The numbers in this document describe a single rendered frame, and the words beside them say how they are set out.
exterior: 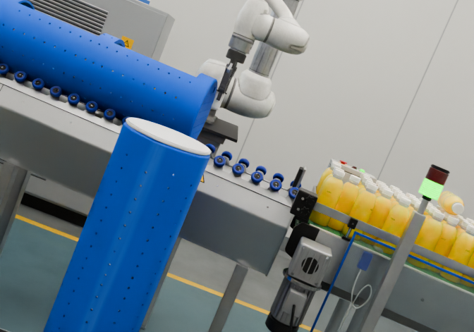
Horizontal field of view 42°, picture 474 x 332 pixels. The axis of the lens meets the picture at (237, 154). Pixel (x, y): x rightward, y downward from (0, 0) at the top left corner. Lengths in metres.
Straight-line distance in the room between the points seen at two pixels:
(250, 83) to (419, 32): 2.69
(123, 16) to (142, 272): 2.25
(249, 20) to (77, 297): 1.16
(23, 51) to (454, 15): 3.79
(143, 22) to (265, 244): 1.95
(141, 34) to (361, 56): 2.05
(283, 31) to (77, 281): 1.16
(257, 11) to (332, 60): 2.84
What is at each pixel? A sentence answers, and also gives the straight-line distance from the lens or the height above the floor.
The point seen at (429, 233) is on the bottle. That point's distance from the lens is 2.30.
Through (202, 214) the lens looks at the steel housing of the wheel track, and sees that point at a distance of 2.34.
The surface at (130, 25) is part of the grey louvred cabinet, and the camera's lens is 3.88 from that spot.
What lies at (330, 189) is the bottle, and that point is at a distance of 2.24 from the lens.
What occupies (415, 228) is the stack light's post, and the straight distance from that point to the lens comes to 2.06.
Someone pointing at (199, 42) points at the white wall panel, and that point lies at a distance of 5.11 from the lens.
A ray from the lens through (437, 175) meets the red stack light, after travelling 2.04.
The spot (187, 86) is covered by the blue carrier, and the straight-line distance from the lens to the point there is 2.30.
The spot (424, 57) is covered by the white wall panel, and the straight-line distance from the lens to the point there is 5.36.
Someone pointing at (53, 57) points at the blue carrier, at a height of 1.08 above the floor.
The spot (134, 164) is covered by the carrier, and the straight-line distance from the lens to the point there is 1.83.
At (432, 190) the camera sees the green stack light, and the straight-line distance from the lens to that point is 2.04.
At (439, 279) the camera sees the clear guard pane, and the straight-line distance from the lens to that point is 2.23.
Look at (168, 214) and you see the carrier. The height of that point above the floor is 0.83.
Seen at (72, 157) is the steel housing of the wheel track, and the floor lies 0.76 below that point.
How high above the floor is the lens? 1.31
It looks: 7 degrees down
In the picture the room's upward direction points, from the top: 22 degrees clockwise
